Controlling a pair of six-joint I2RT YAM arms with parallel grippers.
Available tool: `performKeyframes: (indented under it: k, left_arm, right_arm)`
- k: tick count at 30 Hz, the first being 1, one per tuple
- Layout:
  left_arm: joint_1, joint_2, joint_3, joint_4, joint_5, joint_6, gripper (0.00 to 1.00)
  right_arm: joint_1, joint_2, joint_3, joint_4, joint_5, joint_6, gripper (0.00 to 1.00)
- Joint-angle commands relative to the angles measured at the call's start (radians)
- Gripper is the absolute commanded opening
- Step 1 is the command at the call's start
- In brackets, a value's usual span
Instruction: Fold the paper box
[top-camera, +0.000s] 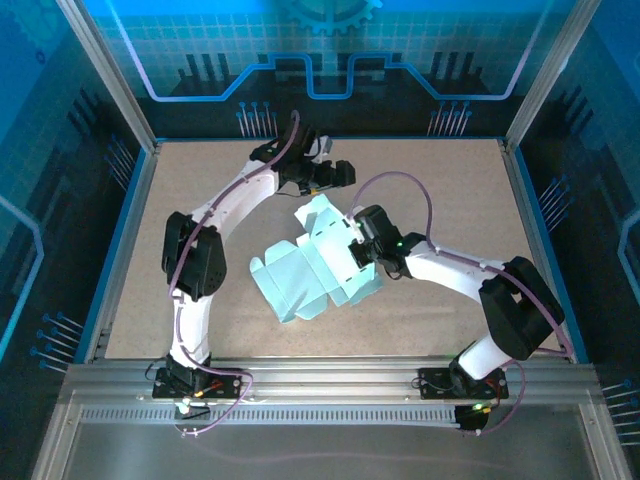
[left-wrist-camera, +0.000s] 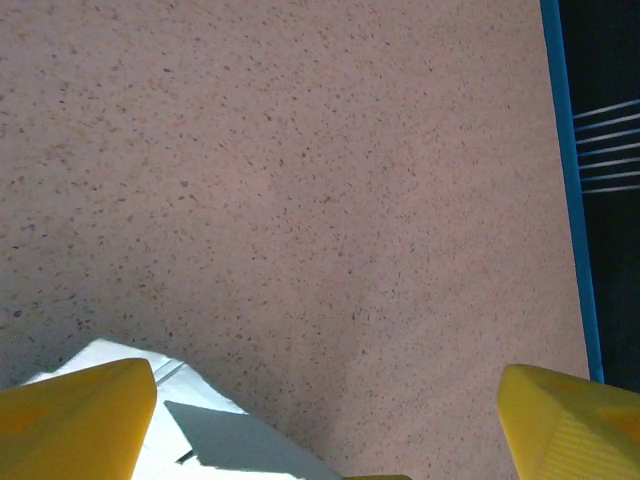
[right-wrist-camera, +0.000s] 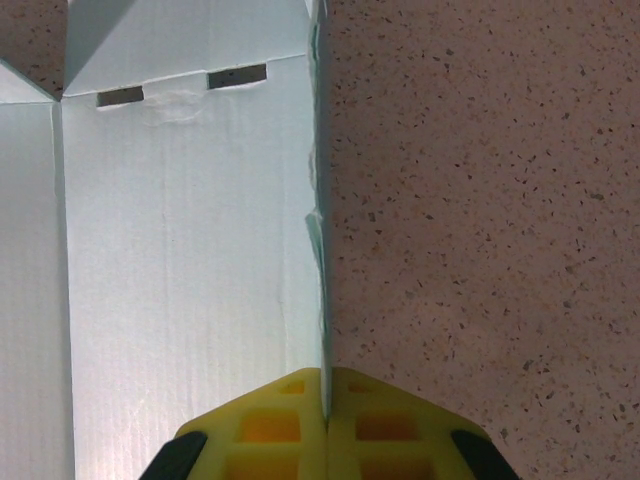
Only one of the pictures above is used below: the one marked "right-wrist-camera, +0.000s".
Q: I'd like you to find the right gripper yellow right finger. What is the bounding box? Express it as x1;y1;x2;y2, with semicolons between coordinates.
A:
327;367;517;480

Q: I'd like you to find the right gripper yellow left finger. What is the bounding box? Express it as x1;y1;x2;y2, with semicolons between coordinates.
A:
141;367;330;480

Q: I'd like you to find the light blue paper box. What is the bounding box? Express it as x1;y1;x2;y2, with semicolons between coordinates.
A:
0;0;335;480

